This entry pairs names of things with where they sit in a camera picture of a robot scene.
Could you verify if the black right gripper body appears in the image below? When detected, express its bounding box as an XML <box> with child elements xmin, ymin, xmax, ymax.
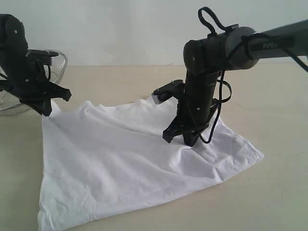
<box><xmin>175</xmin><ymin>97</ymin><xmax>217</xmax><ymax>135</ymax></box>

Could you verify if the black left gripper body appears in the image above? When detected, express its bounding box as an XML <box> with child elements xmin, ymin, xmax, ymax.
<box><xmin>7</xmin><ymin>64</ymin><xmax>58</xmax><ymax>106</ymax></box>

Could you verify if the white t-shirt red print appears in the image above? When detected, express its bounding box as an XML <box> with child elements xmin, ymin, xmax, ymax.
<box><xmin>38</xmin><ymin>98</ymin><xmax>264</xmax><ymax>231</ymax></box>

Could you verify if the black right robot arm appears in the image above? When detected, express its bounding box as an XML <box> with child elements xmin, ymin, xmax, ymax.
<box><xmin>152</xmin><ymin>21</ymin><xmax>308</xmax><ymax>146</ymax></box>

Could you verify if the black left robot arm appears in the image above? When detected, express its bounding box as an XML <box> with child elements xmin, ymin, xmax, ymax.
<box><xmin>0</xmin><ymin>14</ymin><xmax>72</xmax><ymax>116</ymax></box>

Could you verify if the metal mesh basket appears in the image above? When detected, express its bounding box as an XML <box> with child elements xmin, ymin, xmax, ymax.
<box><xmin>0</xmin><ymin>48</ymin><xmax>72</xmax><ymax>116</ymax></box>

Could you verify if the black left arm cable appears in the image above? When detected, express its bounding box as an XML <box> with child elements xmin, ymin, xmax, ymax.
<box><xmin>0</xmin><ymin>72</ymin><xmax>15</xmax><ymax>91</ymax></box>

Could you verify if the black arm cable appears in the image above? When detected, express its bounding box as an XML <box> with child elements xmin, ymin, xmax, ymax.
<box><xmin>196</xmin><ymin>6</ymin><xmax>308</xmax><ymax>143</ymax></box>
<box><xmin>0</xmin><ymin>72</ymin><xmax>15</xmax><ymax>91</ymax></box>

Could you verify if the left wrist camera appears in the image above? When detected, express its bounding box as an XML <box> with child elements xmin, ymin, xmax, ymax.
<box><xmin>25</xmin><ymin>50</ymin><xmax>59</xmax><ymax>80</ymax></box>

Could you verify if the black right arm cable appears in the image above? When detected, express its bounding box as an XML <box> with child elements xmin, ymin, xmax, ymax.
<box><xmin>196</xmin><ymin>6</ymin><xmax>308</xmax><ymax>143</ymax></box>

